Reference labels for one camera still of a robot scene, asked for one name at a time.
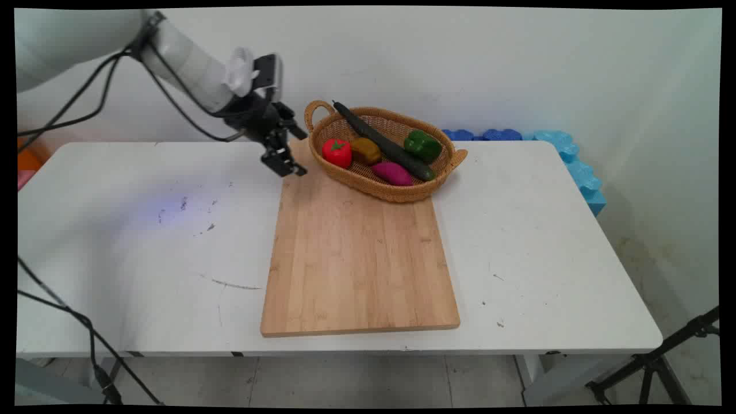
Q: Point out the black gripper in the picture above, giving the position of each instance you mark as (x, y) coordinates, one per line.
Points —
(256, 118)

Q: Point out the dark green toy cucumber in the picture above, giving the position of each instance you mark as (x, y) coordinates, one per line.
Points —
(386, 145)

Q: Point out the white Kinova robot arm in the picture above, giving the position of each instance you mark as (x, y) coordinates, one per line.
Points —
(184, 63)

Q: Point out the red toy tomato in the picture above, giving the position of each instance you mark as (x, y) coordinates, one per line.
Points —
(337, 153)

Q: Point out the brown toy potato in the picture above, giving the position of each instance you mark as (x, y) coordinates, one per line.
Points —
(365, 151)

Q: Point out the woven wicker basket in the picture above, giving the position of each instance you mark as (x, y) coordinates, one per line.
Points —
(384, 187)

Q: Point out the purple toy sweet potato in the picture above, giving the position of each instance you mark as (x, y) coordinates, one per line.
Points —
(392, 173)

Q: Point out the green toy bell pepper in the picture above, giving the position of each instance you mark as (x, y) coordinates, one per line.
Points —
(422, 145)

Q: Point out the wooden cutting board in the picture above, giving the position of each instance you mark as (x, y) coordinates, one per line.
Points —
(356, 259)

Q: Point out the dark blue foam mat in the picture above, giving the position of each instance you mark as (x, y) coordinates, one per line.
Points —
(502, 134)
(458, 135)

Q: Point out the orange box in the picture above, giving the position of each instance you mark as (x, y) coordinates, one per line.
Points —
(27, 156)

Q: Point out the light blue foam mat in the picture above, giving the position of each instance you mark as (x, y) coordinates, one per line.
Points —
(581, 172)

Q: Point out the white table leg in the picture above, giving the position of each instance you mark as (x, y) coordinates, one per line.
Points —
(530, 376)

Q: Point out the black tripod stand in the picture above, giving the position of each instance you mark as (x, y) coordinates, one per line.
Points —
(652, 362)

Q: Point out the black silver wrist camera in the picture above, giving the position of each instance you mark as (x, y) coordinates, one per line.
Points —
(267, 72)

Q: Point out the white vented camera mount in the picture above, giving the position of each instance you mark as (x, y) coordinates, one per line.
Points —
(240, 72)

